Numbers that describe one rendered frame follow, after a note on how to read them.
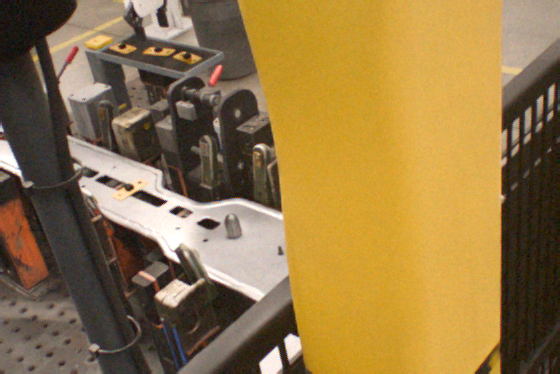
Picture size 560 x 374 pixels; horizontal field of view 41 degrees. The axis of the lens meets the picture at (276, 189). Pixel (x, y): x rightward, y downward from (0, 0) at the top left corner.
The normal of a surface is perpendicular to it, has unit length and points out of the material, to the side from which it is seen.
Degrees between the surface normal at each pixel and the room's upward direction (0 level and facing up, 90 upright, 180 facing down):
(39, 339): 0
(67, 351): 0
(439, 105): 90
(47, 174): 90
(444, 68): 90
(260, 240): 0
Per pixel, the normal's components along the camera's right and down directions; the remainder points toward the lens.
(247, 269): -0.16, -0.83
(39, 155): 0.36, 0.46
